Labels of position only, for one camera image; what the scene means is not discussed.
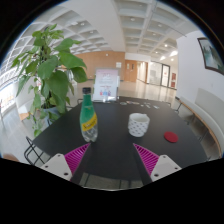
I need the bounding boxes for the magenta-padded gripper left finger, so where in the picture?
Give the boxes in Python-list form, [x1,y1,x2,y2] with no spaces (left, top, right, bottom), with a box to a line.
[39,142,93,186]

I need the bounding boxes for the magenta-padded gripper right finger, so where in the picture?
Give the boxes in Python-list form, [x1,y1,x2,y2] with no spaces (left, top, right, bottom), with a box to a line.
[132,143,183,186]

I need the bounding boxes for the green plastic drink bottle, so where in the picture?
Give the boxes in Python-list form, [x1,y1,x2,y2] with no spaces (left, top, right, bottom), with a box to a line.
[79,87,99,143]

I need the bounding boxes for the black metal chairs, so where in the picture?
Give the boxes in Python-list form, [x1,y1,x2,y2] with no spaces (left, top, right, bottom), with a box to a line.
[23,135,51,166]

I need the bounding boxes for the white polka-dot mug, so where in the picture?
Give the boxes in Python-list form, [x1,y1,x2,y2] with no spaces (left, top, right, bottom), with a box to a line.
[127,112,151,138]

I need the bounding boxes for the long white bench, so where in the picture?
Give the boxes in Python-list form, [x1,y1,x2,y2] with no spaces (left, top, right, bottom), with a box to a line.
[174,88,224,158]

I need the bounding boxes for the green leafy potted plant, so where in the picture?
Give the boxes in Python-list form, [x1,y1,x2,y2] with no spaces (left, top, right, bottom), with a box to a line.
[9,23,88,138]

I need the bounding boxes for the clear acrylic sign stand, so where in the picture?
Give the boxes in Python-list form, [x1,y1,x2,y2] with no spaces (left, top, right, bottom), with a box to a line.
[92,68,120,103]

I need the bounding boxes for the brown wooden door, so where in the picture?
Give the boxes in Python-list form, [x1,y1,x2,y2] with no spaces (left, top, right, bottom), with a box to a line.
[124,59,138,83]

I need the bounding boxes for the framed landscape painting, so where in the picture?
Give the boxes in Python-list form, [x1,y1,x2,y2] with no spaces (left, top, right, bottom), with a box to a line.
[197,37,224,76]

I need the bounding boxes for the recessed ceiling lights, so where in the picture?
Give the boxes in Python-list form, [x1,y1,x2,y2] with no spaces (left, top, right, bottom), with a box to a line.
[129,16,178,58]

